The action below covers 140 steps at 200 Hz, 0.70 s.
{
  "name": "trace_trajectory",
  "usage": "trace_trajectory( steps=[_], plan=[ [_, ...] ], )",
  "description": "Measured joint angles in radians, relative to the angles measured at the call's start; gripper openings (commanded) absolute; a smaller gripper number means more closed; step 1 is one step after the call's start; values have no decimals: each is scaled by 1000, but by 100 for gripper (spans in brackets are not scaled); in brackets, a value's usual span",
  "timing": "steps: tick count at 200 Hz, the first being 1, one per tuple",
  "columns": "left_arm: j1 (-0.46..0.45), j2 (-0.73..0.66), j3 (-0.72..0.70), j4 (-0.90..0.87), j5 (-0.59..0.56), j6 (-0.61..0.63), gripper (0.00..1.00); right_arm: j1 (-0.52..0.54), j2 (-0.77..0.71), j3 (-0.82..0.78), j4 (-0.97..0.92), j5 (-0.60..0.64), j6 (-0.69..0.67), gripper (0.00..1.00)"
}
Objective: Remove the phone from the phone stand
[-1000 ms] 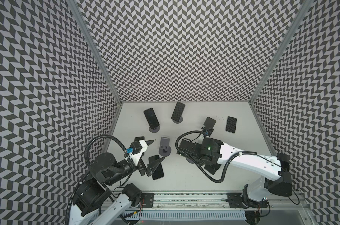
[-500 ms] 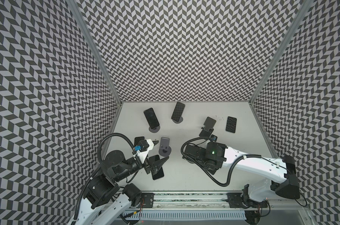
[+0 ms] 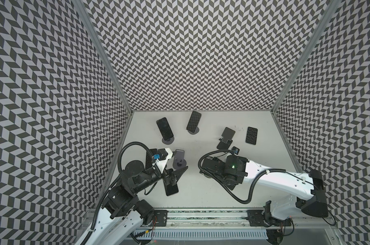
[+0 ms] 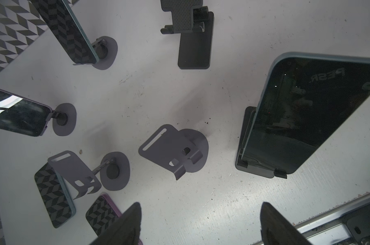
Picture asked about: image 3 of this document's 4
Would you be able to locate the purple-edged phone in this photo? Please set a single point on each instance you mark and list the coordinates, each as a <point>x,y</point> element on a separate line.
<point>165,128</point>

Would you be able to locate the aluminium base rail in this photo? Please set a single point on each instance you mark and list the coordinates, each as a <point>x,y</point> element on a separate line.
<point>193,218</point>

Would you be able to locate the grey round stand far-left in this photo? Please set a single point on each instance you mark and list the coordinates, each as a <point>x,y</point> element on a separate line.
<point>169,141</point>

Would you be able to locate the grey round stand near left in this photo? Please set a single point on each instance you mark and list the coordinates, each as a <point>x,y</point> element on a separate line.
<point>179,161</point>

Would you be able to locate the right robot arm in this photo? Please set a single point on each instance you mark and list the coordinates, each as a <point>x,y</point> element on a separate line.
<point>239,176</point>

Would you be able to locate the aluminium corner post right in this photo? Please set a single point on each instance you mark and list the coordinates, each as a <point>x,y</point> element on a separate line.
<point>315,37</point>

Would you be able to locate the aluminium corner post left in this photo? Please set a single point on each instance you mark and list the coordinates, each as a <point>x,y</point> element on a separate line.
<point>85,19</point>

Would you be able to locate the aluminium corner post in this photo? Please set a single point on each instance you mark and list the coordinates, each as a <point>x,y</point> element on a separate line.
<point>315,37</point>
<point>85,19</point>

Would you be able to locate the black flat stand back right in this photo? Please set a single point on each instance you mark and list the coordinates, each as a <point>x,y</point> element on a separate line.
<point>226,139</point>

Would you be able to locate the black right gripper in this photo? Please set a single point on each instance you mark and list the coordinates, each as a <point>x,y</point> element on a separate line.
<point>215,158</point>

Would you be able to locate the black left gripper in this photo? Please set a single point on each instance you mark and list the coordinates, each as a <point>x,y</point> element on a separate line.
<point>174,177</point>

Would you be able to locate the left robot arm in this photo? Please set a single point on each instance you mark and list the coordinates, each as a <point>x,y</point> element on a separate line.
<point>120,211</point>

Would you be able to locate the teal-edged phone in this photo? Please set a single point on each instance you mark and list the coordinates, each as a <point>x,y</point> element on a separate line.
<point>149,159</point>
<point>193,121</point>

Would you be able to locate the white vent strip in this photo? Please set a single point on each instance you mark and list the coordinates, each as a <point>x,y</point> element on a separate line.
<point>207,234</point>

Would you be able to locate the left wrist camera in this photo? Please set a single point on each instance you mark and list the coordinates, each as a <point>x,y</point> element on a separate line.
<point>162,154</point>

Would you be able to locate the grey round stand middle back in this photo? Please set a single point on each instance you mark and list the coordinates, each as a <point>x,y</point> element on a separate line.
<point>195,132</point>

